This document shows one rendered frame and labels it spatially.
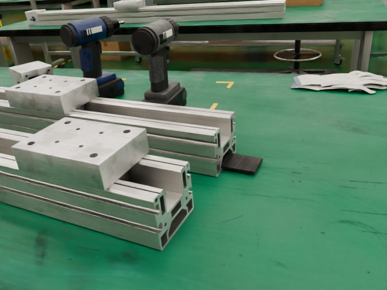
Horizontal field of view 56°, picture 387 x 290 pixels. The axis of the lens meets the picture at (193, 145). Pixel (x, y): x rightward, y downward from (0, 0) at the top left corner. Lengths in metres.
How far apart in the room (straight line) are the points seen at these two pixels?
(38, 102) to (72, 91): 0.08
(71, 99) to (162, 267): 0.42
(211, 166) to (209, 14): 1.66
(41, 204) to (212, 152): 0.28
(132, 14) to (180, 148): 1.81
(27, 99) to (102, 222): 0.38
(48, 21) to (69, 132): 2.18
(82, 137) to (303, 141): 0.43
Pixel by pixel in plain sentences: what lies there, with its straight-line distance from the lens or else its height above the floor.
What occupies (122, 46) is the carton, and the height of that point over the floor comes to 0.16.
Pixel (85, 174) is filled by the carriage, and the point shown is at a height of 0.88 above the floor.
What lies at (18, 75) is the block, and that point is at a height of 0.87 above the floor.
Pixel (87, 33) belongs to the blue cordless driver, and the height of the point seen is 0.97.
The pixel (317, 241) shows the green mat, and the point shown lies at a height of 0.78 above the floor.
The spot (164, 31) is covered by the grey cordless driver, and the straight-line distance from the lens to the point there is 0.85.
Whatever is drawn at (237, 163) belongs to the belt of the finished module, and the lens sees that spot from 0.66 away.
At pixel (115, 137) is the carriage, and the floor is 0.90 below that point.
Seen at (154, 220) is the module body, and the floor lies 0.83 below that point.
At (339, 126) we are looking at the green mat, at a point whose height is 0.78.
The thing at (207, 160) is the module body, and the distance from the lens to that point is 0.63.
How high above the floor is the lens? 1.13
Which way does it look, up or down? 28 degrees down
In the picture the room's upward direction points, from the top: 5 degrees counter-clockwise
